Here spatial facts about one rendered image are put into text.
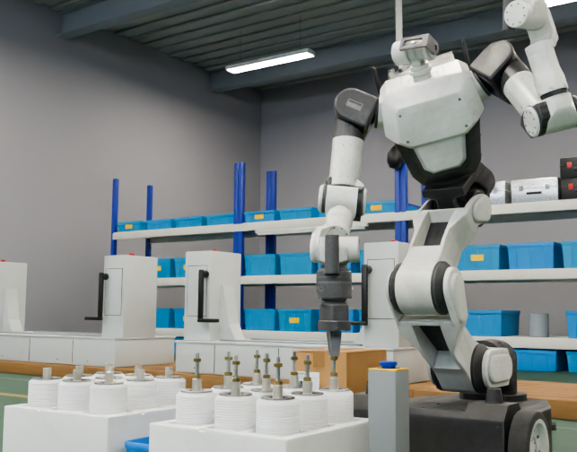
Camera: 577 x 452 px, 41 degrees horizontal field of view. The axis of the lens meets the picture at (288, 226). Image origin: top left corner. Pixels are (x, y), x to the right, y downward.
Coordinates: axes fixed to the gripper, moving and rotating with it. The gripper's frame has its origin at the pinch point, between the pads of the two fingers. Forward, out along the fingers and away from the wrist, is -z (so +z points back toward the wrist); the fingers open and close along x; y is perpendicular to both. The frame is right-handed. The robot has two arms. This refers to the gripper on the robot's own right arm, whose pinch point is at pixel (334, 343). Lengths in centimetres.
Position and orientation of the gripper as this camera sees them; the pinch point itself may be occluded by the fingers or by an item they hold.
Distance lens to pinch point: 193.4
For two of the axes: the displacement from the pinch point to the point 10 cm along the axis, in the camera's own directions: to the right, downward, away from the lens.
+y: 9.6, 0.4, 2.7
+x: 2.8, -1.0, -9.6
